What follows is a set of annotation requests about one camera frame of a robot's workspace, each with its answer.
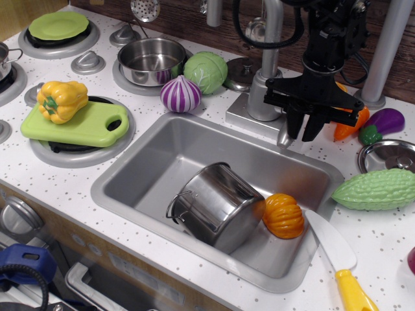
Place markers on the grey post right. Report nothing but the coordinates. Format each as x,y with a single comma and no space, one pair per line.
393,28

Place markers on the large steel pot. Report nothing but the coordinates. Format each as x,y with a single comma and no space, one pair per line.
218,207

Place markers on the grey post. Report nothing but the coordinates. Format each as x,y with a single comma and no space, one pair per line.
214,13
393,28

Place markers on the grey stove knob middle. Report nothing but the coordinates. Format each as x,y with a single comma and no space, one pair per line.
88,63

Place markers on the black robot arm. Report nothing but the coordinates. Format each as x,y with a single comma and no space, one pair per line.
337,31

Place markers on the grey post middle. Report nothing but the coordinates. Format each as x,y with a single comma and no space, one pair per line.
214,13

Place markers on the steel slotted spoon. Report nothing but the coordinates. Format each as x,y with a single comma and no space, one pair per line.
145,10

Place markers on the silver toy faucet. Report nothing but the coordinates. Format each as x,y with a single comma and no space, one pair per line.
249,110

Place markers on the steel lid behind faucet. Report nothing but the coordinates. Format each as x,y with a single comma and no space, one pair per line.
241,72

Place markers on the green toy cabbage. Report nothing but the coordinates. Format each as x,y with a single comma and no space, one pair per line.
207,70

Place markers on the grey stove knob left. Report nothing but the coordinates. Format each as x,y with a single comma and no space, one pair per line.
30,96

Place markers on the dark red toy edge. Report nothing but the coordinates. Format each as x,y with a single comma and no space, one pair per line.
411,260

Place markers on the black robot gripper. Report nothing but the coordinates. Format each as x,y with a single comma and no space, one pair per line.
314,94

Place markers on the green toy plate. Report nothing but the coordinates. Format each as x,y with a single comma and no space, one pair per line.
58,26

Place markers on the blue clamp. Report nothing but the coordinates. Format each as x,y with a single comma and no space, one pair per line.
24,256

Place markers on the orange toy pepper half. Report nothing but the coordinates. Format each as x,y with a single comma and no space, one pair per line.
344,90

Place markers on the green toy cutting board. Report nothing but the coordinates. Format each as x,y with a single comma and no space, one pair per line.
97,124

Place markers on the orange toy pumpkin half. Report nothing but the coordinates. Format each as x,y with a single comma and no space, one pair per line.
283,216

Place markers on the steel ladle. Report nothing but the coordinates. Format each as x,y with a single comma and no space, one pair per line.
255,30

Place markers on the grey oven knob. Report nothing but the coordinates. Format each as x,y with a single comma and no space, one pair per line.
19,218

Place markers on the grey stove knob edge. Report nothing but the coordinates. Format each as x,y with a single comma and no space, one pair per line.
5,131

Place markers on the green toy bitter gourd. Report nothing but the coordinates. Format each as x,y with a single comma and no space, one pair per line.
378,190

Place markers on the grey stove knob rear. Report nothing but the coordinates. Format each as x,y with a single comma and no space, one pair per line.
125,35

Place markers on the purple striped toy onion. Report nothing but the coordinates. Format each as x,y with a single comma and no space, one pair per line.
180,95

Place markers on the grey stove knob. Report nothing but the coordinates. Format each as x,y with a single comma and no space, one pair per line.
30,96
125,35
88,63

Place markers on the grey toy sink basin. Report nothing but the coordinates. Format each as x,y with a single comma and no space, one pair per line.
142,182

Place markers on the oven door handle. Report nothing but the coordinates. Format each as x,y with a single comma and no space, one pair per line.
73,280

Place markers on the yellow toy bell pepper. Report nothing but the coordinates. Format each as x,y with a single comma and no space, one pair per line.
60,101

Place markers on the steel saucepan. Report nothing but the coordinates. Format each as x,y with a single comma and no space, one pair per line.
152,62

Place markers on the steel lid right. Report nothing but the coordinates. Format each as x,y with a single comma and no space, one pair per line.
386,154

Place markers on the white yellow toy knife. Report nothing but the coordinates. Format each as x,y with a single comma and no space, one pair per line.
343,259

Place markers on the orange toy carrot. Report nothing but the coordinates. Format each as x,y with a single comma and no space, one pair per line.
343,131

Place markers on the small steel pot left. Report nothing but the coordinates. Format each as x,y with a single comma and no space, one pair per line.
6,61

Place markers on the purple toy eggplant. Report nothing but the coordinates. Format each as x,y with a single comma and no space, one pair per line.
381,123

